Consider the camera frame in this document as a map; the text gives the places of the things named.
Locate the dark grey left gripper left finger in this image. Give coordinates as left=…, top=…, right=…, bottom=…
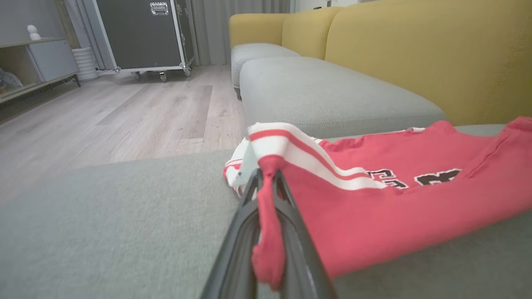
left=199, top=168, right=263, bottom=299

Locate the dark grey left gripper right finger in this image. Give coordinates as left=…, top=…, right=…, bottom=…
left=274, top=170, right=337, bottom=299

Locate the red white basketball jersey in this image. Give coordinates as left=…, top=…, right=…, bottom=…
left=223, top=116, right=532, bottom=291

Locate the medium grey sofa seat cushion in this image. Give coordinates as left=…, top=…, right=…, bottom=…
left=240, top=57, right=447, bottom=139

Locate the small grey sofa seat cushion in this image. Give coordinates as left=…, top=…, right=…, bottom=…
left=231, top=43, right=300, bottom=100

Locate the grey pleated curtain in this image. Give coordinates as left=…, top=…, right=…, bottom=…
left=64, top=0, right=118, bottom=70
left=190, top=0, right=291, bottom=66

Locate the rounded yellow sofa end cushion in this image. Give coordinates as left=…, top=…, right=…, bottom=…
left=229, top=13, right=291, bottom=49

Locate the short yellow sofa back cushion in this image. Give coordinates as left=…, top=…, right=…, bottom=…
left=282, top=6, right=343, bottom=60

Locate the black flight case on wheels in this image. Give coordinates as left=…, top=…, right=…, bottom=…
left=91, top=0, right=196, bottom=82

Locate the white ribbed vase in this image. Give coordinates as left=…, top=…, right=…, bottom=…
left=72, top=47, right=100, bottom=82

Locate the long yellow sofa back cushion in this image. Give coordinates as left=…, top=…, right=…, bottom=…
left=325, top=0, right=532, bottom=126

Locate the grey wooden low cabinet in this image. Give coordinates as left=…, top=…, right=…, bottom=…
left=0, top=37, right=81, bottom=105

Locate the grey bundle in cabinet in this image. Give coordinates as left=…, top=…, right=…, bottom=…
left=0, top=68, right=23, bottom=94

